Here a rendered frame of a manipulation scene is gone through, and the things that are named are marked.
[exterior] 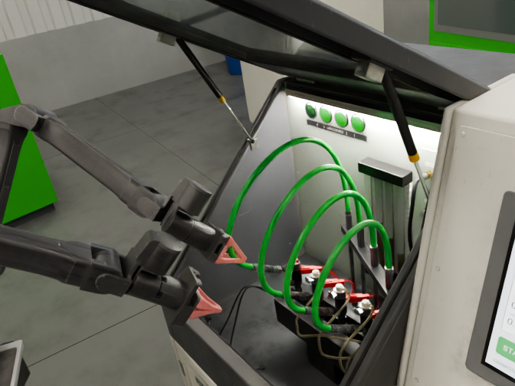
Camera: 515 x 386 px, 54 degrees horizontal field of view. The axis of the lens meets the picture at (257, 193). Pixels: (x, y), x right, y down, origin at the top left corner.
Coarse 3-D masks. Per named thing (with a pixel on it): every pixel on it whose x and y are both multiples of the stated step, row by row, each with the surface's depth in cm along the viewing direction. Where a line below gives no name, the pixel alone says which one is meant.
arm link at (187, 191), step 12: (192, 180) 110; (180, 192) 109; (192, 192) 107; (204, 192) 107; (144, 204) 108; (156, 204) 107; (168, 204) 109; (180, 204) 107; (192, 204) 107; (204, 204) 108; (156, 216) 108
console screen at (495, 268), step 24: (504, 192) 81; (504, 216) 82; (504, 240) 82; (504, 264) 83; (504, 288) 84; (480, 312) 88; (504, 312) 84; (480, 336) 89; (504, 336) 85; (480, 360) 90; (504, 360) 86; (504, 384) 87
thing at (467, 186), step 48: (480, 96) 89; (480, 144) 83; (432, 192) 92; (480, 192) 85; (432, 240) 95; (480, 240) 86; (432, 288) 96; (480, 288) 88; (432, 336) 98; (432, 384) 100; (480, 384) 91
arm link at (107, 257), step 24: (0, 240) 78; (24, 240) 80; (48, 240) 83; (72, 240) 87; (0, 264) 79; (24, 264) 81; (48, 264) 82; (72, 264) 83; (96, 264) 84; (120, 264) 90; (96, 288) 86
